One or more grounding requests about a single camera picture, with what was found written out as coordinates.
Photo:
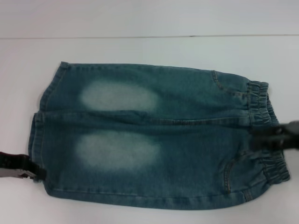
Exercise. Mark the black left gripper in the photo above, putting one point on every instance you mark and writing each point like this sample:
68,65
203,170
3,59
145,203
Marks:
11,166

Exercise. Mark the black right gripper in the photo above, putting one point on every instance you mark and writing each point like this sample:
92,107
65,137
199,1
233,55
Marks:
290,137

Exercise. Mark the blue denim shorts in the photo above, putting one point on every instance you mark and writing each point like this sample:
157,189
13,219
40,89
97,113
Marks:
151,140

